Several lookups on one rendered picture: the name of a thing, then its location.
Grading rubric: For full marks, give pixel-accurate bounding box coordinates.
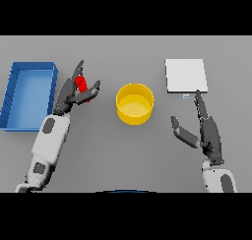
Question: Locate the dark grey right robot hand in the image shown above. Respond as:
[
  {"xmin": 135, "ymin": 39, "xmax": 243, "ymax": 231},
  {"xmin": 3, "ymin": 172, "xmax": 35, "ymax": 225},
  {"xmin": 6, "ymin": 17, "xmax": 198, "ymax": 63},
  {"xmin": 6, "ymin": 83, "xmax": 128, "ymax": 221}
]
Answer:
[{"xmin": 170, "ymin": 89, "xmax": 225, "ymax": 166}]

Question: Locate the blue tray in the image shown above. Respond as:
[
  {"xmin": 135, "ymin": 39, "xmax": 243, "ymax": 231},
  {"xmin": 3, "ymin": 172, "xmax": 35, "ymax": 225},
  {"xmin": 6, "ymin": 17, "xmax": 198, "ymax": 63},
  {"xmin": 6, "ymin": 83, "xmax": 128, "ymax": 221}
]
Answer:
[{"xmin": 0, "ymin": 61, "xmax": 59, "ymax": 133}]

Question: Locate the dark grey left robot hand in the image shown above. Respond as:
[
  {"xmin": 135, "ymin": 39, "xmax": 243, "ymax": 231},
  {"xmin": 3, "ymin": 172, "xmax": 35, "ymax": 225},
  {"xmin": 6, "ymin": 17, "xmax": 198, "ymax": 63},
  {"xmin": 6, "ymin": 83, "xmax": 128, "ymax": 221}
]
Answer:
[{"xmin": 52, "ymin": 59, "xmax": 101, "ymax": 117}]

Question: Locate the yellow bowl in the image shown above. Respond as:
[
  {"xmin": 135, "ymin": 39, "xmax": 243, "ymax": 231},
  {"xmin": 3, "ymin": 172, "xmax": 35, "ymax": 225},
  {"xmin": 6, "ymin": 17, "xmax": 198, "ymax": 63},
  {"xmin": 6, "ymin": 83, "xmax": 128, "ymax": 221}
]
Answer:
[{"xmin": 115, "ymin": 83, "xmax": 156, "ymax": 126}]

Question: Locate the pale square measuring scale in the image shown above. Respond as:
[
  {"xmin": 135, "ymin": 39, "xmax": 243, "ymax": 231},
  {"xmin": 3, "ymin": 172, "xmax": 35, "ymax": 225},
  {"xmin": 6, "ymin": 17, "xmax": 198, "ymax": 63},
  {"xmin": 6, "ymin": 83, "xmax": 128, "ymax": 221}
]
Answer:
[{"xmin": 164, "ymin": 58, "xmax": 209, "ymax": 99}]

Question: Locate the red beaker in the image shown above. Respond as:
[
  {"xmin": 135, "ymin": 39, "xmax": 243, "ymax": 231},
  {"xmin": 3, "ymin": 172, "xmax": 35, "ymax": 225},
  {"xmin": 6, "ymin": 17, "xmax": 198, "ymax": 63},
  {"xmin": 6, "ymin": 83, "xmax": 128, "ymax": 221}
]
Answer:
[{"xmin": 74, "ymin": 75, "xmax": 92, "ymax": 103}]

